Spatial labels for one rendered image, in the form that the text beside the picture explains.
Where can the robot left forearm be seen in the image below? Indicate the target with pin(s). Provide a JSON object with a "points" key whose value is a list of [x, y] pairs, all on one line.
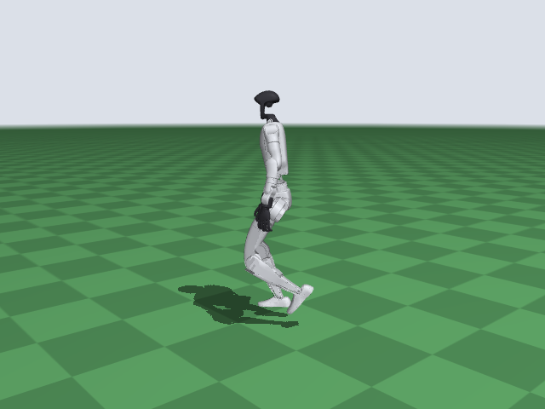
{"points": [[271, 182]]}

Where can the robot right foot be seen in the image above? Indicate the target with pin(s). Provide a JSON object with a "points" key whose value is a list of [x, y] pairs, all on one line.
{"points": [[272, 302]]}

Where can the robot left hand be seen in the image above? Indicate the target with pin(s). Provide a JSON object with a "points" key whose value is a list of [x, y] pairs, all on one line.
{"points": [[263, 216]]}

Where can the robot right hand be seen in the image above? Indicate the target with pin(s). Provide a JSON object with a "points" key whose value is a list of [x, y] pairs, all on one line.
{"points": [[257, 209]]}

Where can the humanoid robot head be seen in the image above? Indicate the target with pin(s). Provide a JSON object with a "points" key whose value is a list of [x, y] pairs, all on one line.
{"points": [[266, 99]]}

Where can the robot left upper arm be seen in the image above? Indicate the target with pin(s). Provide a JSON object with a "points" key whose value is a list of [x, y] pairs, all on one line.
{"points": [[271, 134]]}

